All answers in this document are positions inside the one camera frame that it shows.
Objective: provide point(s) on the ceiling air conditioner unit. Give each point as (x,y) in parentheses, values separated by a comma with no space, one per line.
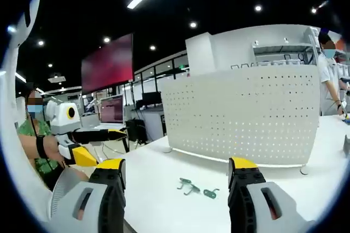
(56,78)

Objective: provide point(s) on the black computer tower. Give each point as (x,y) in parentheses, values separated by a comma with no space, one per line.
(136,130)

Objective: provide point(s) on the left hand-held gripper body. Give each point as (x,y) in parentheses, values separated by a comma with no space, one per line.
(61,119)

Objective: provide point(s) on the white desk black legs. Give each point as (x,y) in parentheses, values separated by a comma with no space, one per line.
(115,127)

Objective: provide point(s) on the white mesh office chair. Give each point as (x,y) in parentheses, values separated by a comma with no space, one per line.
(64,186)

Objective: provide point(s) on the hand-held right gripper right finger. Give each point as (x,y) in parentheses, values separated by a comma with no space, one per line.
(254,205)

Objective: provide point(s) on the round ceiling spotlights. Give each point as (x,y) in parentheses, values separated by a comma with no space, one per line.
(257,8)

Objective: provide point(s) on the black computer monitor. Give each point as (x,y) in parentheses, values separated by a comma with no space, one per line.
(151,98)

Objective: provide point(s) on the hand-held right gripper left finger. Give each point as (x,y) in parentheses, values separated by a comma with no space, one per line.
(90,205)

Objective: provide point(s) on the white-framed computer monitor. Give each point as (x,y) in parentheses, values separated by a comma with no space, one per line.
(112,108)

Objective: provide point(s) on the person's left hand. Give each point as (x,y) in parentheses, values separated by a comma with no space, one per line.
(53,148)

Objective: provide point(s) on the green hook assembly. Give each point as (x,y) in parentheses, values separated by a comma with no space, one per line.
(194,187)
(185,180)
(210,193)

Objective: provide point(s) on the white perforated mounting plate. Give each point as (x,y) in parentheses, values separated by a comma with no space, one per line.
(240,112)

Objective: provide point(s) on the large red wall screen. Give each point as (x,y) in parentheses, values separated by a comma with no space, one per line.
(109,63)

